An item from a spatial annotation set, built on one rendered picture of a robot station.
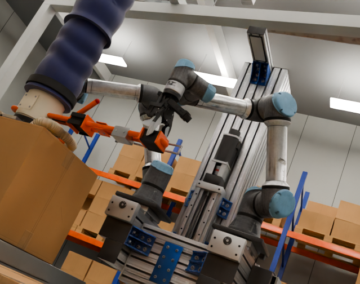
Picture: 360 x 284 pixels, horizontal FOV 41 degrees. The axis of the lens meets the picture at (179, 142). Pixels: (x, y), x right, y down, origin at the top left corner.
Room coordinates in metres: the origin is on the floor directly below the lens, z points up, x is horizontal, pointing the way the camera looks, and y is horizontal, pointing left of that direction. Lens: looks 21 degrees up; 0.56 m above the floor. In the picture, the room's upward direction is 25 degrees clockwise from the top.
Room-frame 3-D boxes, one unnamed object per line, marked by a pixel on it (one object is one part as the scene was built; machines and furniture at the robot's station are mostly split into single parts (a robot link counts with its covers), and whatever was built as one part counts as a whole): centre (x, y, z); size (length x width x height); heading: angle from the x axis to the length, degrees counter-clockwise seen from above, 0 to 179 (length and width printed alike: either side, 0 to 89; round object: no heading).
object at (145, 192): (2.24, 0.02, 1.09); 0.15 x 0.15 x 0.10
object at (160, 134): (1.63, 0.09, 1.14); 0.08 x 0.07 x 0.05; 58
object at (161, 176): (2.24, 0.03, 1.20); 0.13 x 0.12 x 0.14; 4
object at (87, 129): (1.82, 0.39, 1.14); 0.10 x 0.08 x 0.06; 148
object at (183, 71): (1.65, 0.10, 1.44); 0.09 x 0.08 x 0.11; 113
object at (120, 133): (1.71, 0.20, 1.14); 0.07 x 0.07 x 0.04; 58
